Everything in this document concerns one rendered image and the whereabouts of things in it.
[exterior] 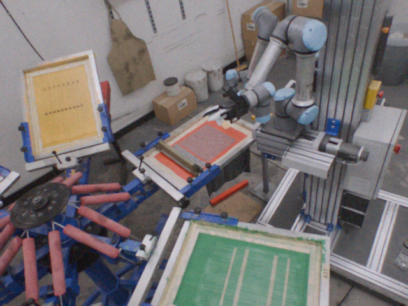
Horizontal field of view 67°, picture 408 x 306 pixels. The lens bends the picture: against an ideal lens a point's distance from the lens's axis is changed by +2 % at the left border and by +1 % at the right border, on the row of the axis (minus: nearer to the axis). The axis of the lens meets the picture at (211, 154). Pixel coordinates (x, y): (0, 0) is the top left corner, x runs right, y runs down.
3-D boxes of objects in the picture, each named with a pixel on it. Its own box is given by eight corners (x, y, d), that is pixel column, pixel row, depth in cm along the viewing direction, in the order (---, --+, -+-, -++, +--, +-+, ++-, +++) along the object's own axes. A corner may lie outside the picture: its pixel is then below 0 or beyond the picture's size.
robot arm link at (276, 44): (278, 6, 143) (229, 99, 157) (295, 10, 136) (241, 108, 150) (291, 17, 151) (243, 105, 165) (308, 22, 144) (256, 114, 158)
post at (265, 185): (264, 179, 321) (261, 104, 257) (281, 189, 308) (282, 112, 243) (250, 192, 312) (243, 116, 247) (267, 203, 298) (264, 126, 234)
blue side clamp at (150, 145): (168, 138, 244) (166, 131, 240) (172, 140, 241) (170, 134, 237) (138, 159, 231) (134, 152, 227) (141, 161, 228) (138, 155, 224)
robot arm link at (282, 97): (285, 102, 184) (285, 82, 175) (301, 111, 175) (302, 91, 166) (269, 110, 181) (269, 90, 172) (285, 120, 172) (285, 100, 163)
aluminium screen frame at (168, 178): (212, 108, 263) (211, 104, 261) (264, 134, 228) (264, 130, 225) (137, 158, 230) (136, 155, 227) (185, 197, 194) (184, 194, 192)
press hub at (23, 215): (133, 269, 268) (57, 160, 177) (158, 302, 244) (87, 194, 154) (93, 304, 251) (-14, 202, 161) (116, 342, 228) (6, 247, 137)
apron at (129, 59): (154, 78, 412) (127, -8, 341) (157, 79, 407) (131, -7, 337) (121, 95, 389) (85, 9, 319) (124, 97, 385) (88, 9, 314)
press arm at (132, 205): (217, 141, 245) (216, 135, 241) (222, 144, 241) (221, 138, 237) (76, 245, 192) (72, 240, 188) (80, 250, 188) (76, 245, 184)
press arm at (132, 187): (146, 177, 208) (143, 172, 204) (150, 182, 204) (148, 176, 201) (124, 192, 200) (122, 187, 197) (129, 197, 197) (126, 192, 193)
